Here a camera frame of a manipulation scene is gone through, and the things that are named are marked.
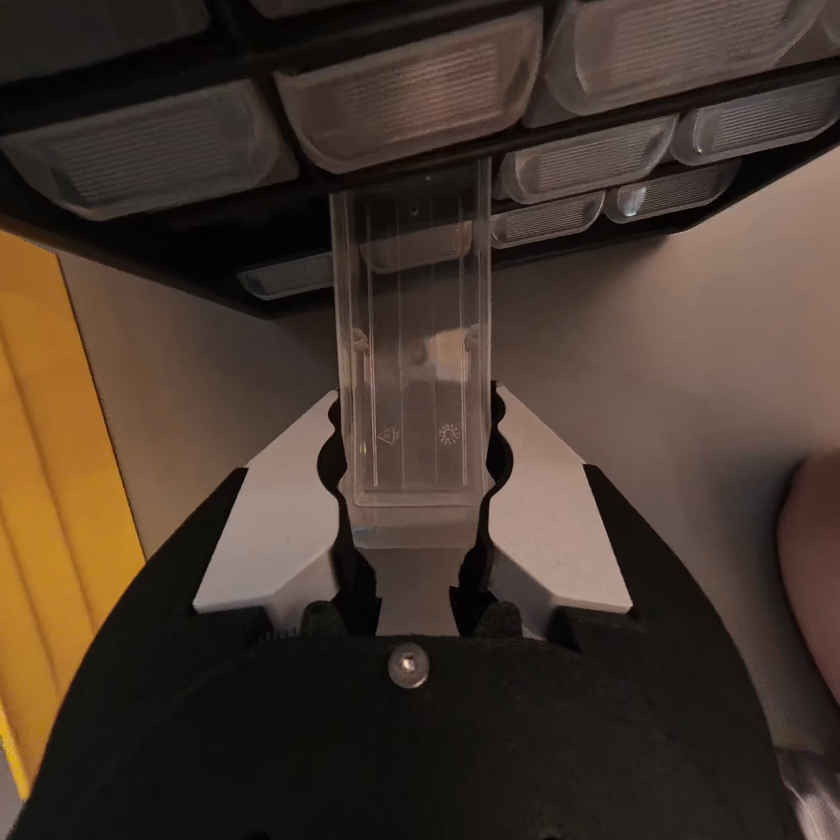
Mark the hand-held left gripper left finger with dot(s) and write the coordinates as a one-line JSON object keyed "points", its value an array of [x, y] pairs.
{"points": [[275, 525]]}

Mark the black drawer cabinet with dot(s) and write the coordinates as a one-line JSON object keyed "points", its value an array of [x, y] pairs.
{"points": [[164, 249]]}

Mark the clear plastic drawer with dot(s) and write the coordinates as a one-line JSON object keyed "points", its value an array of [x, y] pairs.
{"points": [[413, 367]]}

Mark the set of clear cabinet drawers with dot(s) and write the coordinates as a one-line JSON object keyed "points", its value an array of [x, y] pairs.
{"points": [[407, 98]]}

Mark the yellow plastic bin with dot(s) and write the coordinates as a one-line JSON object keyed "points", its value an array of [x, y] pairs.
{"points": [[59, 459]]}

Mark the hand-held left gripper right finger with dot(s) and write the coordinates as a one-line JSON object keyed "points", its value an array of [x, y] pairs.
{"points": [[551, 525]]}

